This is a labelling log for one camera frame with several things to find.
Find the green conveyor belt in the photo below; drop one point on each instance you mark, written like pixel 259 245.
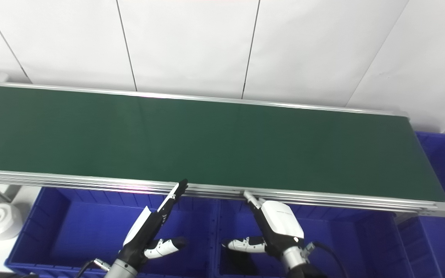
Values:
pixel 207 146

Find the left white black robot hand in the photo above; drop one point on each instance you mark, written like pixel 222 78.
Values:
pixel 145 235

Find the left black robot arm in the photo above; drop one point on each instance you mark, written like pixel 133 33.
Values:
pixel 121 270

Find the white tape roll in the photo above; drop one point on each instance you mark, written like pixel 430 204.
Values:
pixel 2 222

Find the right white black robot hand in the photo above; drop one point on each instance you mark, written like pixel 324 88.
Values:
pixel 280 224

